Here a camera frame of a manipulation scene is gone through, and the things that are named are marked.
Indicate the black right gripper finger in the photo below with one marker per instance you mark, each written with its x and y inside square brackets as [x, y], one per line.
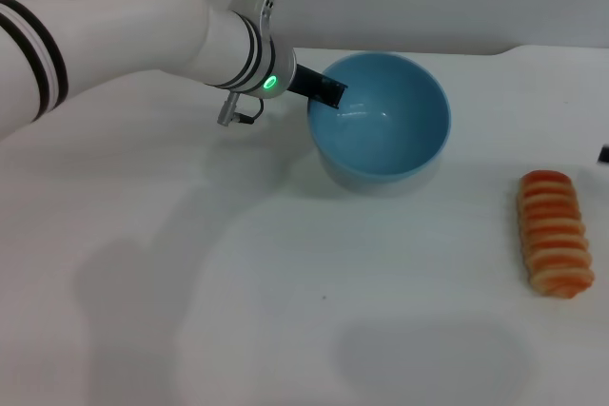
[604, 154]

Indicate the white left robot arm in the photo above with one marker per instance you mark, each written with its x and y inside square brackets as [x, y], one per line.
[133, 30]

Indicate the blue bowl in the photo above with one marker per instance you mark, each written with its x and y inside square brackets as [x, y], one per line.
[380, 140]

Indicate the orange striped bread loaf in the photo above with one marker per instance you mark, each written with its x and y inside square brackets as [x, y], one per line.
[554, 235]

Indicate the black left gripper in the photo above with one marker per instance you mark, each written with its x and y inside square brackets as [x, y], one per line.
[303, 82]

